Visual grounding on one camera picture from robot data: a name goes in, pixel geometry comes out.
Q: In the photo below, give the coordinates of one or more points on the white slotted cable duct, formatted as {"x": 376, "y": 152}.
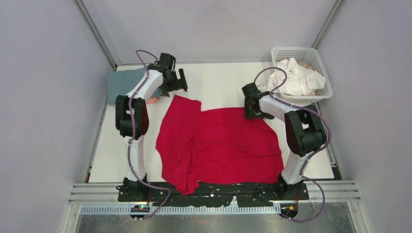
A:
{"x": 232, "y": 209}

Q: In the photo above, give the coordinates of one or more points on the red t shirt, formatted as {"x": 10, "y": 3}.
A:
{"x": 218, "y": 146}

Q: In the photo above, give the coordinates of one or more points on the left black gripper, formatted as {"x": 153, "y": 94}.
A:
{"x": 181, "y": 84}

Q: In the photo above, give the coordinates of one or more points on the folded grey-blue t shirt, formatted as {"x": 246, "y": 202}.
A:
{"x": 124, "y": 81}

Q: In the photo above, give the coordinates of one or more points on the crumpled white t shirt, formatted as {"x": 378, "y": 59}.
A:
{"x": 294, "y": 78}

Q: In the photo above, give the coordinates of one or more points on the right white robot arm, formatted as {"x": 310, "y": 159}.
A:
{"x": 305, "y": 133}

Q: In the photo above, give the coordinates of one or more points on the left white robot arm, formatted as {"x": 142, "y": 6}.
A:
{"x": 132, "y": 120}

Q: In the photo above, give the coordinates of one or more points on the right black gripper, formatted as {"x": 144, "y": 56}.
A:
{"x": 249, "y": 114}

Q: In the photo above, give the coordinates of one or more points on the aluminium frame rails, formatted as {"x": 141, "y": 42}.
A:
{"x": 335, "y": 191}

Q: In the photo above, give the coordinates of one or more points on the white plastic laundry basket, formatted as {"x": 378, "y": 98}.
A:
{"x": 311, "y": 57}

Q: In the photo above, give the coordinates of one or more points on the folded salmon pink t shirt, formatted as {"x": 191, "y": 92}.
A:
{"x": 152, "y": 100}

